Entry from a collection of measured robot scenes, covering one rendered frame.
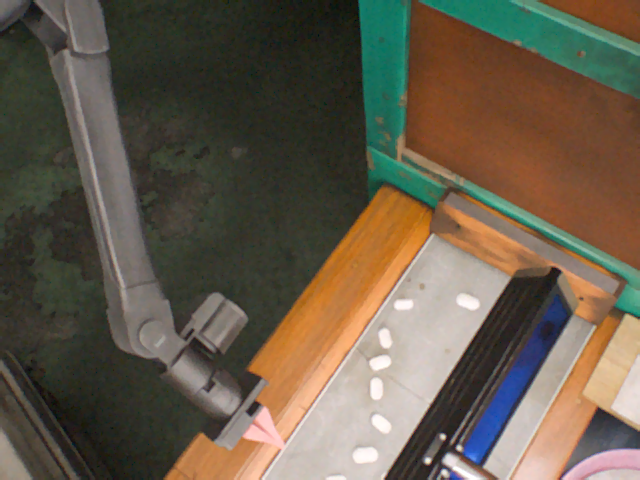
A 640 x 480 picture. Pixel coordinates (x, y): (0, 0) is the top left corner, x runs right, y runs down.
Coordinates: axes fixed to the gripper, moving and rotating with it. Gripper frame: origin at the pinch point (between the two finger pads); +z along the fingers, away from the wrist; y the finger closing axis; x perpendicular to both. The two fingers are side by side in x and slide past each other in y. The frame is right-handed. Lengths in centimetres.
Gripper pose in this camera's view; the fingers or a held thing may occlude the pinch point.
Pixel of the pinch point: (278, 443)
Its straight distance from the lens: 98.6
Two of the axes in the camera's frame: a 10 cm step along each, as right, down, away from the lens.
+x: -4.5, 0.1, 8.9
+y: 5.9, -7.5, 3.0
